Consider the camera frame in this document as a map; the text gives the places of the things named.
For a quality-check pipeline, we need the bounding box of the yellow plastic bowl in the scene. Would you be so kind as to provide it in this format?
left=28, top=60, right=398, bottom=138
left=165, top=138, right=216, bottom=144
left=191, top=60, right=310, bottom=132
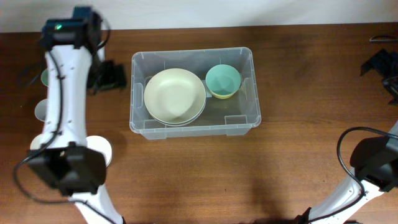
left=210, top=90, right=237, bottom=100

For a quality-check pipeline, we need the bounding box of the beige plate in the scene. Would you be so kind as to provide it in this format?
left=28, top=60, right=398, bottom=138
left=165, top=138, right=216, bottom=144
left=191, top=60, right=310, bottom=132
left=150, top=102, right=207, bottom=128
left=144, top=68, right=206, bottom=126

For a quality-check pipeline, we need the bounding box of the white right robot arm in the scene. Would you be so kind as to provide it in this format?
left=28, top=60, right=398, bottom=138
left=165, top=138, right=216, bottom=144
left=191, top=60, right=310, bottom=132
left=294, top=124, right=397, bottom=224

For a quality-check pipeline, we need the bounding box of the green plastic bowl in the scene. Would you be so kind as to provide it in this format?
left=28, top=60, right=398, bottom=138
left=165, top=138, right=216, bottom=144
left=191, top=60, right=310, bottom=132
left=205, top=64, right=241, bottom=91

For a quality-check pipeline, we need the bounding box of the grey plastic cup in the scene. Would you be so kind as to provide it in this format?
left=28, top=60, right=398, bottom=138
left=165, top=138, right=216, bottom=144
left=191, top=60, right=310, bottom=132
left=34, top=99, right=47, bottom=122

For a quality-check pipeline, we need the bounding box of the green plastic cup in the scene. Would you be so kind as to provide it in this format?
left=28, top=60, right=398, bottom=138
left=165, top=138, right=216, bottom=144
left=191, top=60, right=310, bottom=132
left=40, top=69, right=49, bottom=86

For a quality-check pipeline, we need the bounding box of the white plastic cup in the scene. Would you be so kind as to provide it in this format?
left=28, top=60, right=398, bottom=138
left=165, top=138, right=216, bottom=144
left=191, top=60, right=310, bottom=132
left=30, top=134, right=42, bottom=151

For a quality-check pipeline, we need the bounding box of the clear plastic storage bin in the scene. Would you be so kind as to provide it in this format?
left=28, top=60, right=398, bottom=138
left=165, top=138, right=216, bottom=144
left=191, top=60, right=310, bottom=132
left=129, top=47, right=262, bottom=140

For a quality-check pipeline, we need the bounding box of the white plastic bowl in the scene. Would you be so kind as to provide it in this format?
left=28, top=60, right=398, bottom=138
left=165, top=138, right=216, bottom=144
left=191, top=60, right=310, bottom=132
left=86, top=136, right=113, bottom=167

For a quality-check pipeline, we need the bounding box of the black left camera cable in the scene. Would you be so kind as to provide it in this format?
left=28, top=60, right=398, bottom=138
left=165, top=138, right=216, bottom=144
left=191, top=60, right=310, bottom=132
left=12, top=17, right=118, bottom=224

